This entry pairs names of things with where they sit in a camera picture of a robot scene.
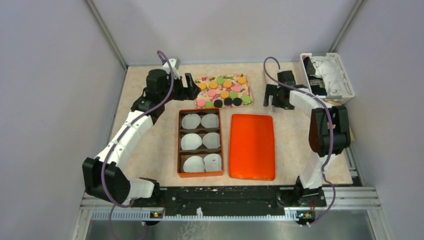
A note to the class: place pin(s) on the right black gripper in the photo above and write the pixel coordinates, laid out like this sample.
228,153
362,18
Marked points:
272,90

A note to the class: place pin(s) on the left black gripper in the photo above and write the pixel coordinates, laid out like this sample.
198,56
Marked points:
187,93

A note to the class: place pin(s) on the pink cookie packed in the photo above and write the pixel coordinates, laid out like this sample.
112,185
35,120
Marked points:
211,93

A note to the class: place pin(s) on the yellow cookie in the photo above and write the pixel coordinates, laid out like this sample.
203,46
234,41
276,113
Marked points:
241,80
224,94
203,86
213,85
227,84

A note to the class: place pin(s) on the green cookie packed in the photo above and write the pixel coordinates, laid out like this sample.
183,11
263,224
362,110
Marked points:
233,94

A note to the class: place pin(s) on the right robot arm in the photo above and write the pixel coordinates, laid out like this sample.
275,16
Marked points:
329,130

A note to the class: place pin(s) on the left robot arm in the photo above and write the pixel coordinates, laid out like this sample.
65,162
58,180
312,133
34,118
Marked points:
103,174

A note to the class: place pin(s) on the pink cookie bottom left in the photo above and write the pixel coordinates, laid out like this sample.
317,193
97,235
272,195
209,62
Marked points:
201,103

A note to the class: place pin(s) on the pink cookie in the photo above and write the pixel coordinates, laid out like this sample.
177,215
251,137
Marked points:
237,88
201,103

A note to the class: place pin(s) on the green cookie bottom left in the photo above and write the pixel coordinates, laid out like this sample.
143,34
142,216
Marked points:
209,104

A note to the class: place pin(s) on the green cookie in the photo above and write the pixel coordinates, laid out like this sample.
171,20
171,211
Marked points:
209,104
220,80
246,99

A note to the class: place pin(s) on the green cookie right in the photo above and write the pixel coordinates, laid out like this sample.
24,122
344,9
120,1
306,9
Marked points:
246,99

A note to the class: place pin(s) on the green cookie top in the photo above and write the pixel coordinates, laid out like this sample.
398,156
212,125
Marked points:
220,80

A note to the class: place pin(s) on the black cookie left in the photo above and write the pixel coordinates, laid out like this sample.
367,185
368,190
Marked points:
218,103

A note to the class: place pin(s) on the black cookie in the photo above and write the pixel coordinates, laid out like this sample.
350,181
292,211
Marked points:
228,101
218,103
237,101

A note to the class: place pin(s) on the floral cookie tray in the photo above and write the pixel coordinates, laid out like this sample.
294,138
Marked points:
246,89

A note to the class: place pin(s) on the white paper cup top-left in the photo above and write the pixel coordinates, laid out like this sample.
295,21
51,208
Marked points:
190,121

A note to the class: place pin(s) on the white paper cup top-right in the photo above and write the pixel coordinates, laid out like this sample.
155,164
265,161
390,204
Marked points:
210,121

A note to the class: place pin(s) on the black cookie right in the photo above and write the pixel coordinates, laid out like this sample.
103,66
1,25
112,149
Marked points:
237,101

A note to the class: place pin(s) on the pink cookie right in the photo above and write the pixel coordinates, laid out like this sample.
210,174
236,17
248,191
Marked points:
237,88

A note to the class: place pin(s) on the black cookie middle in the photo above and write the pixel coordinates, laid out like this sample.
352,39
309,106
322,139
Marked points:
228,101

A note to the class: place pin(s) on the black item in basket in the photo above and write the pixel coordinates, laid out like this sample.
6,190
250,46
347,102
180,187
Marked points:
316,83

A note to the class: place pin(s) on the white paper cup middle-left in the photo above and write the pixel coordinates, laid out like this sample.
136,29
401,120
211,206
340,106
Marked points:
190,141

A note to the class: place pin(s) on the white paper cup middle-right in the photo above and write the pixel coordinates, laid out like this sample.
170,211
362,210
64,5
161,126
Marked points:
212,140

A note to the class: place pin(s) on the orange box lid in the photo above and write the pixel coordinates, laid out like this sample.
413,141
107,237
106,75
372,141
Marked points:
252,151

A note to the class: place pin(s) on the white cloth in basket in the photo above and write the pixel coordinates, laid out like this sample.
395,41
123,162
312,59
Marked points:
331,73

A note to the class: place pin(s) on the orange cookie box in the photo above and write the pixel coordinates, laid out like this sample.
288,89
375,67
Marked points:
200,149

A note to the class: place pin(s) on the white paper cup bottom-left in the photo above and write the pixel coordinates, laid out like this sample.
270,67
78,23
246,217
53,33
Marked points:
194,164

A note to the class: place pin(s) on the white paper cup bottom-right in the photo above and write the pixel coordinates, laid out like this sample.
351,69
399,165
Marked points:
212,162

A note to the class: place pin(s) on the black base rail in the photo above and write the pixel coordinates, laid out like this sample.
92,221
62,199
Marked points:
229,201

